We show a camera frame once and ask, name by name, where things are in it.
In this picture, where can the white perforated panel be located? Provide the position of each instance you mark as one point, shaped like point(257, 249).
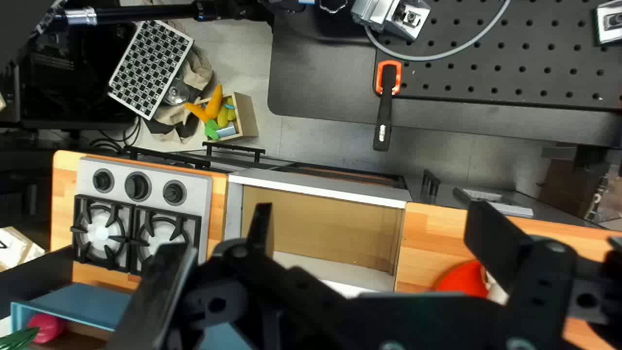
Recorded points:
point(150, 68)

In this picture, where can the black pegboard plate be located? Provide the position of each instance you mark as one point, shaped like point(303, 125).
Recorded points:
point(511, 59)

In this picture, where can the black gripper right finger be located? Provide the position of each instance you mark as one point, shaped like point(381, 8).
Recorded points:
point(502, 243)

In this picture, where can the brown cardboard box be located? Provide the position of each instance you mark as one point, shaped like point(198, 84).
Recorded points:
point(574, 187)

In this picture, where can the black clamp with orange end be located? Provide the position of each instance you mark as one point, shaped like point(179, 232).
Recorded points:
point(385, 103)

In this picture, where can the gray camera mount block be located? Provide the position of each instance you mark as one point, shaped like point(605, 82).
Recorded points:
point(391, 16)

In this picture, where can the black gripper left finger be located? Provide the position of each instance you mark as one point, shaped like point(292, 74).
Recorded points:
point(158, 292)

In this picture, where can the red toy radish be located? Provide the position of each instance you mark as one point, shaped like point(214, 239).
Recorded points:
point(45, 329)

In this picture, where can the black stove grate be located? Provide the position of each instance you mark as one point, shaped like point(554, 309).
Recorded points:
point(138, 214)

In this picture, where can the white toy sink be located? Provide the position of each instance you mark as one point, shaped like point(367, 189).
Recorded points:
point(323, 224)

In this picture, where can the wooden toy kitchen counter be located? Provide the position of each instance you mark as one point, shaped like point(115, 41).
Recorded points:
point(434, 234)

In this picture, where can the teal planter box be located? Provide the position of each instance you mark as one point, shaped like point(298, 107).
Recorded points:
point(224, 337)
point(78, 307)

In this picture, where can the orange-red plate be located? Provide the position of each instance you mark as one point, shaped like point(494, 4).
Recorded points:
point(461, 280)

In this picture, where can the white toy mushroom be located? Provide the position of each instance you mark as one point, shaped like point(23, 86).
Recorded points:
point(496, 290)

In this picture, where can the wooden box of toys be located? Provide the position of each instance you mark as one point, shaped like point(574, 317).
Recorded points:
point(233, 117)

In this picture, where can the white square marker mount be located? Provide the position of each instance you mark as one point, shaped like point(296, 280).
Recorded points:
point(610, 20)

